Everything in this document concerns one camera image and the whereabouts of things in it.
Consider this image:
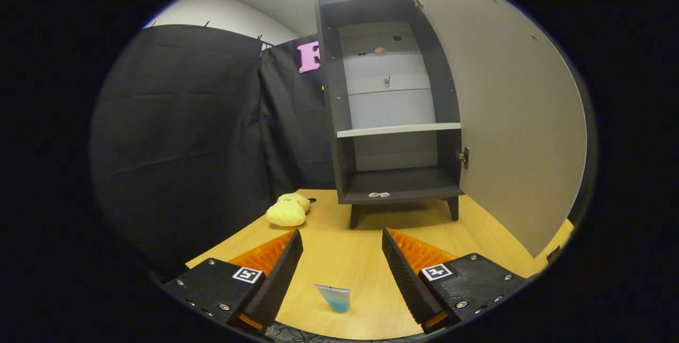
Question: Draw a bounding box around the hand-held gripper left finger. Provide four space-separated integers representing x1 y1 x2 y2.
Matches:
162 229 304 336

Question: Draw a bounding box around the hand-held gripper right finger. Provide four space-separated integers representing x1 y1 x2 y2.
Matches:
382 227 531 334

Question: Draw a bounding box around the blue and white tube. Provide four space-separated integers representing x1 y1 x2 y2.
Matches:
314 283 351 313

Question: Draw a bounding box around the beige cabinet door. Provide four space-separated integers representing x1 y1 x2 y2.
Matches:
408 0 588 259

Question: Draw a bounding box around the yellow plush toy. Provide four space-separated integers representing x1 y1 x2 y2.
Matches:
265 193 311 227

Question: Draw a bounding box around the white cabinet shelf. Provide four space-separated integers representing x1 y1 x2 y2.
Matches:
336 122 462 138

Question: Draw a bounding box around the black backdrop cloth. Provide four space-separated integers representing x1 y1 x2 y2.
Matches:
89 24 337 275

